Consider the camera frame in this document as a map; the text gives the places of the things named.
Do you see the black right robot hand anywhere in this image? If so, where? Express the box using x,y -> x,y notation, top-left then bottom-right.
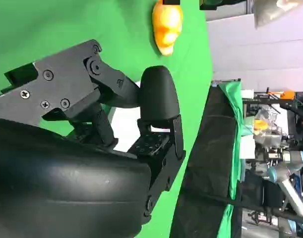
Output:
0,39 -> 186,238

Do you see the lilac plate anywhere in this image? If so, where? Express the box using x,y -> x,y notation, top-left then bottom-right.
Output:
111,107 -> 171,152

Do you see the green table cloth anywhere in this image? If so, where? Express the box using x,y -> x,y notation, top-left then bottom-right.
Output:
0,0 -> 213,238

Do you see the clear plastic bag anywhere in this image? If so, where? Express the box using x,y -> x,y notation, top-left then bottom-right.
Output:
254,0 -> 303,28

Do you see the green hanging cloth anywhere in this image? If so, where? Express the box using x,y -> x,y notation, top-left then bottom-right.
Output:
219,80 -> 244,238

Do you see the orange workshop tool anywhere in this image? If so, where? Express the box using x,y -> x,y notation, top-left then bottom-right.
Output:
267,90 -> 296,100

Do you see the black backdrop cloth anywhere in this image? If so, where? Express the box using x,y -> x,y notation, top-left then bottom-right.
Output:
170,79 -> 242,238

